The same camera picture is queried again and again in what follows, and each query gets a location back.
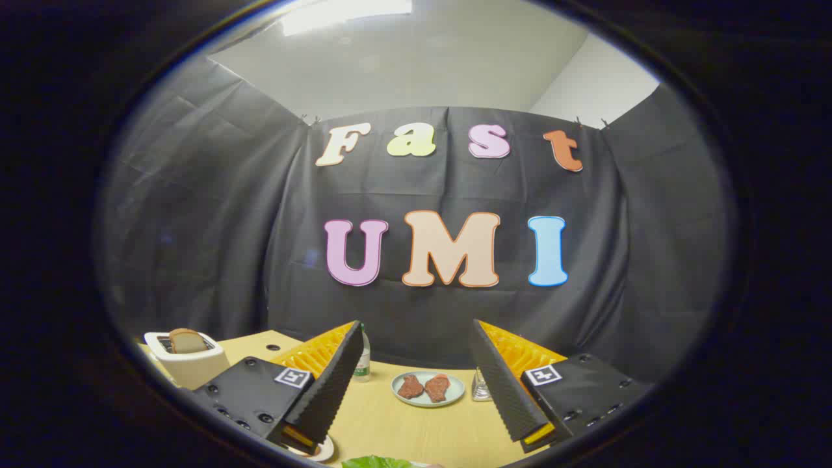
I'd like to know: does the clear plastic water bottle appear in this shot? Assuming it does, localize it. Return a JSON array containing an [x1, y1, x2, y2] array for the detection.
[[353, 323, 372, 383]]

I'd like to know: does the small light blue plate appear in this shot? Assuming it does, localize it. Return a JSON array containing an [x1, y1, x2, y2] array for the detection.
[[391, 370, 466, 408]]

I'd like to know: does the white toaster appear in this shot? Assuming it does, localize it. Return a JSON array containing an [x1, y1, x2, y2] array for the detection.
[[144, 331, 230, 391]]

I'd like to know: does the green lettuce leaf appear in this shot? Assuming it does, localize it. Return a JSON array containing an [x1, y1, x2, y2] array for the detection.
[[341, 456, 413, 468]]

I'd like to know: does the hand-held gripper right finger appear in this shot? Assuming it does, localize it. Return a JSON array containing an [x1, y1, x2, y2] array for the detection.
[[469, 318, 652, 454]]

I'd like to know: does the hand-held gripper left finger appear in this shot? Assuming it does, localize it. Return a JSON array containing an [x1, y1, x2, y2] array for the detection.
[[192, 320, 366, 456]]

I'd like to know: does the black backdrop cloth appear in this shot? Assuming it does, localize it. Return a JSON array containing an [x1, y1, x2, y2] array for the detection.
[[97, 55, 738, 384]]

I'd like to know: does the ceiling light panel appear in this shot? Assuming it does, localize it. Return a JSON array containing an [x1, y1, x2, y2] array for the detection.
[[281, 0, 414, 37]]

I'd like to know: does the toasted bread slice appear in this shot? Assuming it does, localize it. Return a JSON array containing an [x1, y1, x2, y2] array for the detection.
[[168, 328, 209, 354]]

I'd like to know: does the large round white plate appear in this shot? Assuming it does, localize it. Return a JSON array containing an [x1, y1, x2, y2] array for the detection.
[[286, 434, 335, 463]]

